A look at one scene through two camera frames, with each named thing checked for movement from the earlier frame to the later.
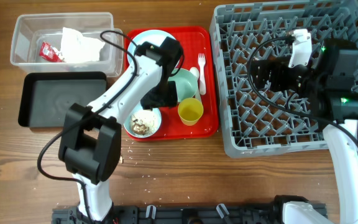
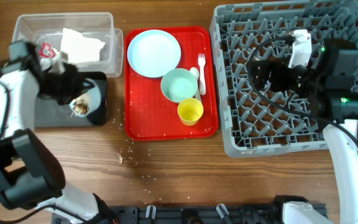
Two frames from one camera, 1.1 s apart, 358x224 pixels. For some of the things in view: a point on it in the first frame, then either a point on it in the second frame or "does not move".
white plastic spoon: (197, 95) does not move
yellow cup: (190, 111) does not move
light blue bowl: (142, 122) → (89, 103)
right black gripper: (265, 74) does not move
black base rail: (266, 214) does not move
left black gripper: (148, 99) → (78, 85)
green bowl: (186, 83) does not move
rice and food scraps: (143, 122) → (81, 105)
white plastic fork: (202, 86) does not move
